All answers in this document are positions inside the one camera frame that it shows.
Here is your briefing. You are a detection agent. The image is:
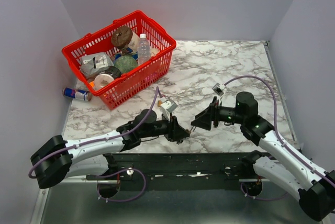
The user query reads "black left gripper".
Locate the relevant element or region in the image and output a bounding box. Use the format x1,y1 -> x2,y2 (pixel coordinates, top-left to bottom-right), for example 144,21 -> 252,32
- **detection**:
140,112 -> 190,143

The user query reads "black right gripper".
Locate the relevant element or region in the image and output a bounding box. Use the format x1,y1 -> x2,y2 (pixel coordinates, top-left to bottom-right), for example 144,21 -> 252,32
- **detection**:
191,96 -> 246,130

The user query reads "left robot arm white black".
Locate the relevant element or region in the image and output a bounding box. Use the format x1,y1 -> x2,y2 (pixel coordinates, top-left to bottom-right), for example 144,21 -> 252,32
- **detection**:
29,109 -> 190,189

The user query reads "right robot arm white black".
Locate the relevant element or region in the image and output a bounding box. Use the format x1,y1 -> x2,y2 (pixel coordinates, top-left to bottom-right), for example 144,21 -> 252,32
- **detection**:
191,92 -> 334,221

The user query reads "green round ball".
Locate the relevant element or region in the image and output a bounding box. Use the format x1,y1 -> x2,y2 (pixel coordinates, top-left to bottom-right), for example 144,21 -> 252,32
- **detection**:
114,55 -> 138,74

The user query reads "clear plastic water bottle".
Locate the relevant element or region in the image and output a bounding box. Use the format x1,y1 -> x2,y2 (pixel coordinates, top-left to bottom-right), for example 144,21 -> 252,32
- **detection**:
138,33 -> 151,65

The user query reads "red plastic basket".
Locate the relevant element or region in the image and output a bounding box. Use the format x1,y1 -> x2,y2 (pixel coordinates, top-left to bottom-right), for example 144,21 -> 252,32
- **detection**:
61,10 -> 177,106

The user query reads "white tape roll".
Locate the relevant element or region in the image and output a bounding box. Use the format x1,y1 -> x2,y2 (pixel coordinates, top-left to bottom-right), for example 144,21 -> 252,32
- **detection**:
94,73 -> 115,91

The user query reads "brown lid paper cup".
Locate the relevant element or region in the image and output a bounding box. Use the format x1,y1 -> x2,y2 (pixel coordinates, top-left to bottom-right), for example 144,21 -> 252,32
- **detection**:
111,26 -> 140,54

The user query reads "grey foil snack bag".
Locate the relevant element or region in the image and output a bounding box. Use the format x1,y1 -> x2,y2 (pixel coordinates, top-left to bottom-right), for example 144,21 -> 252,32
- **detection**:
80,52 -> 114,78

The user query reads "red bull can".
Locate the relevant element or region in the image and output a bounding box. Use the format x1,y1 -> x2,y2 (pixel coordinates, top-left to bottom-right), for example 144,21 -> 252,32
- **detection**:
62,87 -> 93,102

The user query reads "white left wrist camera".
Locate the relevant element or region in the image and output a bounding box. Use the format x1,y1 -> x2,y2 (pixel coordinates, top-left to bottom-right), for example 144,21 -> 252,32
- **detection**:
160,97 -> 177,120

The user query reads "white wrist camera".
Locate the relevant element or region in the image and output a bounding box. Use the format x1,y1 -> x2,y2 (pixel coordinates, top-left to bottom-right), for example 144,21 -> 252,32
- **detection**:
160,97 -> 177,120
212,83 -> 227,106

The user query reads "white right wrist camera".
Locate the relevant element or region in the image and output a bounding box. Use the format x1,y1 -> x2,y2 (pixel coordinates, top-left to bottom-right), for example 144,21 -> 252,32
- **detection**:
212,83 -> 227,106

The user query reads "black mounting base rail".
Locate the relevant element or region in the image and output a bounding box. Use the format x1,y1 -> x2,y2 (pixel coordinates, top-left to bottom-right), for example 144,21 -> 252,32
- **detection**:
86,151 -> 270,191

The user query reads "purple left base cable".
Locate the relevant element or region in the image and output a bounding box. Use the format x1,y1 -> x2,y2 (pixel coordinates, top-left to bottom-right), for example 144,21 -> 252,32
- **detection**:
97,165 -> 148,203

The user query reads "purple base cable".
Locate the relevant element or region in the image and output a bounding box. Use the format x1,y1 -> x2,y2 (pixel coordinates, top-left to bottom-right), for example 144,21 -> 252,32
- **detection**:
97,165 -> 148,203
240,182 -> 290,201

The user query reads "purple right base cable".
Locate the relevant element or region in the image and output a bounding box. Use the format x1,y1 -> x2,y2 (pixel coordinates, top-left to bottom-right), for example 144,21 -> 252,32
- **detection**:
240,182 -> 290,201

